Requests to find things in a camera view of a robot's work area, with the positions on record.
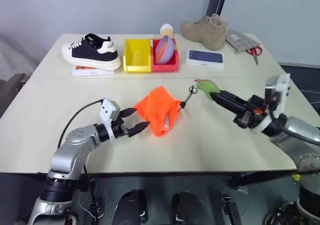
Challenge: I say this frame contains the beige suede boot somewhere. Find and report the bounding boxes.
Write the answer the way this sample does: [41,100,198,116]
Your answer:
[180,13,229,51]

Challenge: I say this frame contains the black and white sneaker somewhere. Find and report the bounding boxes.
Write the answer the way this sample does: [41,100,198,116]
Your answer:
[61,33,122,70]

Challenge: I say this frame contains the red plastic bin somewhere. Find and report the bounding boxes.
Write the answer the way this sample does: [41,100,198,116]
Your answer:
[149,37,181,73]

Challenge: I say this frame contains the dark grey chair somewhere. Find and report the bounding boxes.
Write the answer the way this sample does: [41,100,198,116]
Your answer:
[0,72,27,117]

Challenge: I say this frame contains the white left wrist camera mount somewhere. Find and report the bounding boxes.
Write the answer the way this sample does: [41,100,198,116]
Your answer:
[99,98,122,140]

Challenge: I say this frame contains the black pouch drawstring cord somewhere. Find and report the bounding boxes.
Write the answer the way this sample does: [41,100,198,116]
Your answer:
[178,84,199,111]

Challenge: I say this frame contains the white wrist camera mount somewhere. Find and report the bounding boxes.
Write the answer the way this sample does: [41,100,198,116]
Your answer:
[250,72,292,136]
[99,98,122,140]

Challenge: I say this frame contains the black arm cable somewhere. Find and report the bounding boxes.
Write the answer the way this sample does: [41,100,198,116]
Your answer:
[281,126,320,147]
[57,98,105,149]

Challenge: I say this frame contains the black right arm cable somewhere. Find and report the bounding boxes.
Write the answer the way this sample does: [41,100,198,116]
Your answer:
[281,126,320,147]

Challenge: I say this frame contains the red handled scissors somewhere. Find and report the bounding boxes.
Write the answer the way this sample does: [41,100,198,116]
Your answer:
[244,45,264,66]

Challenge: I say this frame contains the grey checked cloth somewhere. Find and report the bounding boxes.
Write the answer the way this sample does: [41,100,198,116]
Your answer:
[224,28,262,54]

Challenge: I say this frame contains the white flat box orange print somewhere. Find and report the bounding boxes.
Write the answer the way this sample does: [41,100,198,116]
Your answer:
[71,64,117,78]

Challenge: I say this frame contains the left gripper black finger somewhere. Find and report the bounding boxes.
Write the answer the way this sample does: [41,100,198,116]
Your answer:
[119,107,139,119]
[126,120,151,138]

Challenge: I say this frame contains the dark vertical pillar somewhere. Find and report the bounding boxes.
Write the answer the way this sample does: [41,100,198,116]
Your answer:
[205,0,230,19]

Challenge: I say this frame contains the orange drawstring pouch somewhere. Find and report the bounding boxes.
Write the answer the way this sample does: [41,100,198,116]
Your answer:
[132,85,182,138]

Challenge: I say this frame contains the black hanging cable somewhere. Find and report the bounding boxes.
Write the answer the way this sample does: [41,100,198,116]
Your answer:
[73,164,101,225]

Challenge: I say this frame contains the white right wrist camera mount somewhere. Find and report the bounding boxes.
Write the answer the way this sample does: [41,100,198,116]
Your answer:
[250,72,292,136]

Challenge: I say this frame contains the tangled black floor cables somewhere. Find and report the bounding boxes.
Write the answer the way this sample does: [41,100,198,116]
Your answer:
[264,201,302,225]

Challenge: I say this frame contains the black metal bracket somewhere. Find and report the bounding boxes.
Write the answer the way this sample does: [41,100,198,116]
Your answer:
[220,195,244,225]

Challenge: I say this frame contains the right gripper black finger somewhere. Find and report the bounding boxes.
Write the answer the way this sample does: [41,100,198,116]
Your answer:
[211,92,248,116]
[218,89,254,107]

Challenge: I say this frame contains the white box with blue phone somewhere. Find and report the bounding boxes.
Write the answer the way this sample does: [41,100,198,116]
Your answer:
[185,48,226,71]

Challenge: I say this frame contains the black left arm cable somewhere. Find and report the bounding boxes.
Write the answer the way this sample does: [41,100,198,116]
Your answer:
[57,98,105,149]

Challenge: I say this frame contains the cream cylinder bottle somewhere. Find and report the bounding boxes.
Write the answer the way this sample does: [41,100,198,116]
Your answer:
[159,22,175,39]

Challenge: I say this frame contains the green soft tube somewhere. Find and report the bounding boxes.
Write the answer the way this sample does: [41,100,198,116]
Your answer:
[194,78,222,102]

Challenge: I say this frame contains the black table frame bar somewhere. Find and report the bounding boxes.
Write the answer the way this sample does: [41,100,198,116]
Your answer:
[227,169,299,189]

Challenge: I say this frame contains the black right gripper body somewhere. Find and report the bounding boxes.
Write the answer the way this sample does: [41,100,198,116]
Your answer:
[232,94,274,130]

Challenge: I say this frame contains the white tube with pink print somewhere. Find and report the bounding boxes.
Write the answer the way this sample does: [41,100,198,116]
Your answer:
[163,111,173,131]

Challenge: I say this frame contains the yellow plastic bin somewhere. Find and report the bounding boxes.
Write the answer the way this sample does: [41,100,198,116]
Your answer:
[122,38,153,74]

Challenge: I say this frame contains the purple and orange bowl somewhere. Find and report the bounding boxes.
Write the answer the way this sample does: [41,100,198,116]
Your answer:
[154,34,175,66]

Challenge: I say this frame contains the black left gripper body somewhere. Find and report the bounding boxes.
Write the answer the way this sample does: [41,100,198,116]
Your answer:
[110,115,133,139]

